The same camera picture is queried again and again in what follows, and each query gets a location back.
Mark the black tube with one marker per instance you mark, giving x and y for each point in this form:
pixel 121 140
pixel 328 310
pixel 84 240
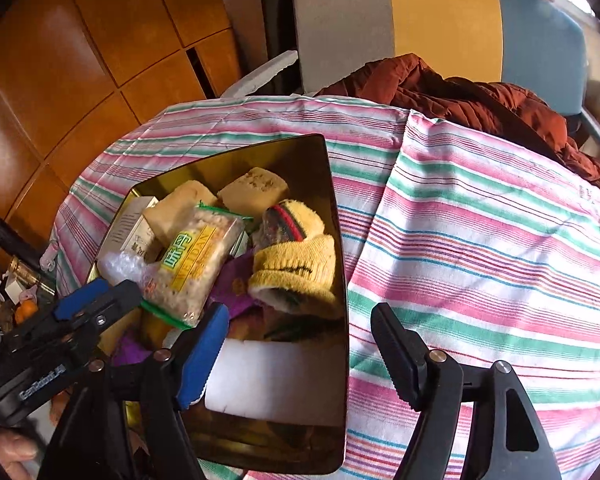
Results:
pixel 15 247

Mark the white plastic wrap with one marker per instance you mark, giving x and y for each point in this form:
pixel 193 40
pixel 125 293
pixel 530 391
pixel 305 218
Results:
pixel 120 272

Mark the striped tablecloth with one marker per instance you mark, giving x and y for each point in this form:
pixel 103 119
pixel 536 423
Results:
pixel 455 260

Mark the rust red jacket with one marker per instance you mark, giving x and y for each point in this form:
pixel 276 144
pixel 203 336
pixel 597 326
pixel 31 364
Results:
pixel 505 105

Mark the purple snack packet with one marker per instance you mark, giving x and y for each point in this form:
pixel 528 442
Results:
pixel 235 285
pixel 127 350

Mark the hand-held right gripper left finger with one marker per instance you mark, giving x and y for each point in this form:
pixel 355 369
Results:
pixel 205 355

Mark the green-edged cracker packet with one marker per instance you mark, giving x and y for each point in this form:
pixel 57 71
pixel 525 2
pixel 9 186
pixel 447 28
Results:
pixel 195 265

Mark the white foam block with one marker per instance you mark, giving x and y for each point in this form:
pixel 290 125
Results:
pixel 280 380

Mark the grey yellow blue chair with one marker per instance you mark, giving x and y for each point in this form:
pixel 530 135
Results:
pixel 430 20

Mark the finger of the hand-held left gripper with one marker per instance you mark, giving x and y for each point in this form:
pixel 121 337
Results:
pixel 80 297
pixel 115 305

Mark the gold tin box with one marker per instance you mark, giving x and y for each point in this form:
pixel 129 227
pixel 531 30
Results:
pixel 270 447

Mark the beige cardboard box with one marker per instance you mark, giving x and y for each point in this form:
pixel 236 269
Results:
pixel 130 225

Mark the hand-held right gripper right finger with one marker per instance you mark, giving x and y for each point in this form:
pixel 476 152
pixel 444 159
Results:
pixel 400 355

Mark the person's left hand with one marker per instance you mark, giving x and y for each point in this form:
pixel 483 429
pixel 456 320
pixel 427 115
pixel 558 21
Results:
pixel 12 452

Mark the tan sponge block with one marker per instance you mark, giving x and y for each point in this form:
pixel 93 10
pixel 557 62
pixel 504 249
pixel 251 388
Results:
pixel 177 210
pixel 252 190

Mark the black rolled mat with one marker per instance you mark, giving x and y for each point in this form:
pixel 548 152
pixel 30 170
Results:
pixel 275 10

